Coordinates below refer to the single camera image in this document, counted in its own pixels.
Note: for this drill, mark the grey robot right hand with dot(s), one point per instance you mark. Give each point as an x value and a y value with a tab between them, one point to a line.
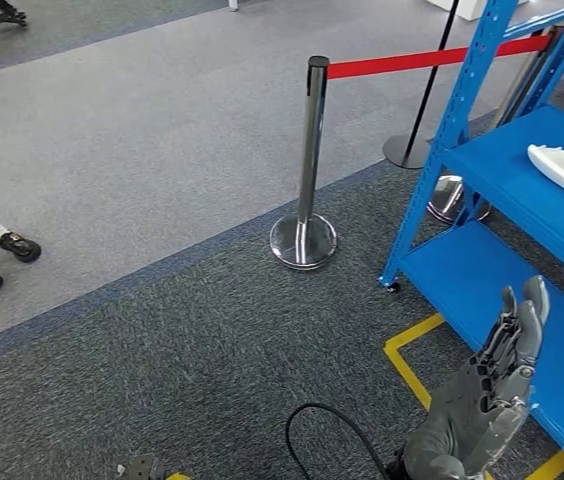
477	411

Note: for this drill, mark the blue metal shelf rack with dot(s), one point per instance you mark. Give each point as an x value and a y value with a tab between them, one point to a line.
502	172

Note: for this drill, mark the yellow floor tape square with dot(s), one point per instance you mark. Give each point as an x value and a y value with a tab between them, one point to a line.
406	371

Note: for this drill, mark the metal barrier stanchion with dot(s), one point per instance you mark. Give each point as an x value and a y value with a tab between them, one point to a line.
449	199
309	166
412	142

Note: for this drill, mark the red barrier belt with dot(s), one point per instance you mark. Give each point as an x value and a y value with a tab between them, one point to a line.
412	61

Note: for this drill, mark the grey robot foot plate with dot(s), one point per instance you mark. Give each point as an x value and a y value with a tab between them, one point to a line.
145	469

